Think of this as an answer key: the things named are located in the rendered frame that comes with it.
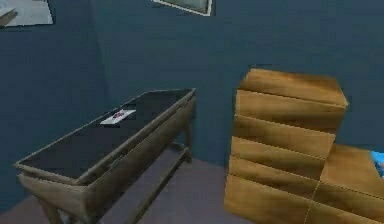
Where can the white envelope with red seal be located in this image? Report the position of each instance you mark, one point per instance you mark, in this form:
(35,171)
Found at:
(117,117)

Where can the brown display case table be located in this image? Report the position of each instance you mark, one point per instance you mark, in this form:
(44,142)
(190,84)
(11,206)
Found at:
(133,166)

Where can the tall wooden chest of drawers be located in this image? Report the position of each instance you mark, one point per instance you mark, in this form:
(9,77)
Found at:
(283,140)

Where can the low wooden chest of drawers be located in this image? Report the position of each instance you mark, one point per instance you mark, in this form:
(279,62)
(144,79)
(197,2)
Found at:
(350,186)

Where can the light blue object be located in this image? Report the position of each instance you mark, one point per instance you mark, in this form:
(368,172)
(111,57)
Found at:
(378,161)

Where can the white framed wall picture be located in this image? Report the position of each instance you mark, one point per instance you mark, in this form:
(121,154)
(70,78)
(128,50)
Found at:
(190,5)

